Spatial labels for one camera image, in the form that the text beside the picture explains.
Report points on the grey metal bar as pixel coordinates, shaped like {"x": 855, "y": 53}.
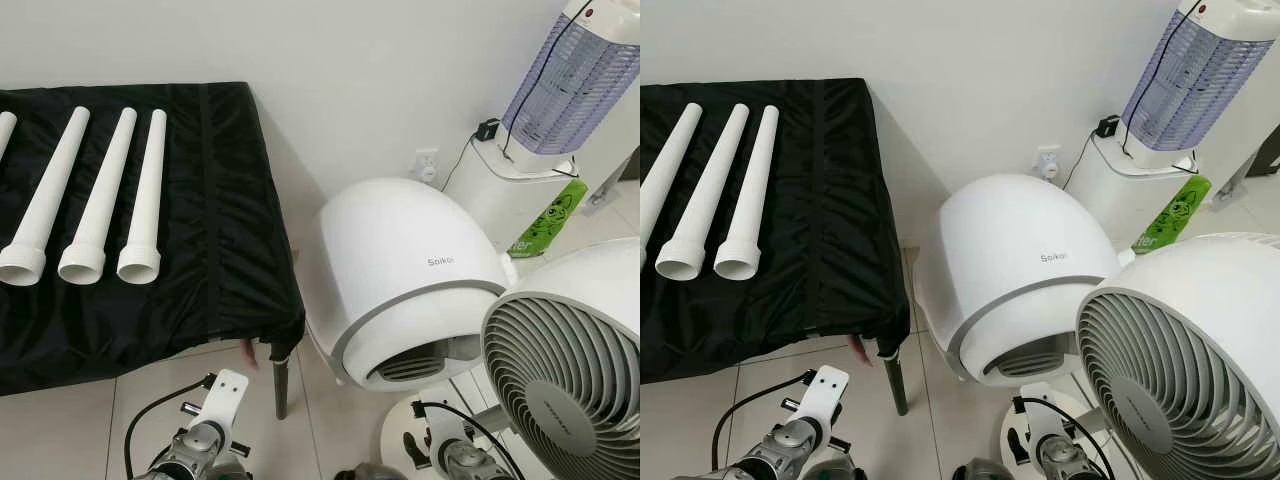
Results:
{"x": 1240, "y": 183}
{"x": 615, "y": 185}

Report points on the green printed package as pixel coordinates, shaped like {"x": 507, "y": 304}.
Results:
{"x": 555, "y": 215}
{"x": 1175, "y": 215}

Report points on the white plastic cabinet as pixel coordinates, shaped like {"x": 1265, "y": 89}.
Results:
{"x": 490, "y": 200}
{"x": 1110, "y": 195}

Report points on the white insect killer lamp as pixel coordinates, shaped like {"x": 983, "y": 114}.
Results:
{"x": 570, "y": 80}
{"x": 1190, "y": 80}

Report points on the black power adapter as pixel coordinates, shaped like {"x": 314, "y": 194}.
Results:
{"x": 1107, "y": 127}
{"x": 488, "y": 130}

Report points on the black table cloth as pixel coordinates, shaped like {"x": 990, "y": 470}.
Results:
{"x": 220, "y": 250}
{"x": 830, "y": 250}

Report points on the grey left robot foot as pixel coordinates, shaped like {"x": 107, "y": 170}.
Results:
{"x": 838, "y": 472}

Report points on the grey robot foot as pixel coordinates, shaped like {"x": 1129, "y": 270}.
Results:
{"x": 838, "y": 472}
{"x": 980, "y": 470}
{"x": 370, "y": 472}

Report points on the grey right robot foot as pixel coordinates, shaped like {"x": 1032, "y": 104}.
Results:
{"x": 980, "y": 470}
{"x": 370, "y": 472}

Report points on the white wall socket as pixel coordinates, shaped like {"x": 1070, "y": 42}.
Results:
{"x": 1049, "y": 162}
{"x": 428, "y": 166}

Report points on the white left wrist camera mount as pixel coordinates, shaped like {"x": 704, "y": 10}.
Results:
{"x": 825, "y": 392}
{"x": 228, "y": 395}

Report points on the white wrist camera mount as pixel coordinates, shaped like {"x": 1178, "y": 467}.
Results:
{"x": 825, "y": 392}
{"x": 228, "y": 395}
{"x": 1045, "y": 425}
{"x": 440, "y": 428}

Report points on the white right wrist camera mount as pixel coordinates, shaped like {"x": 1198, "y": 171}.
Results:
{"x": 1045, "y": 425}
{"x": 440, "y": 428}

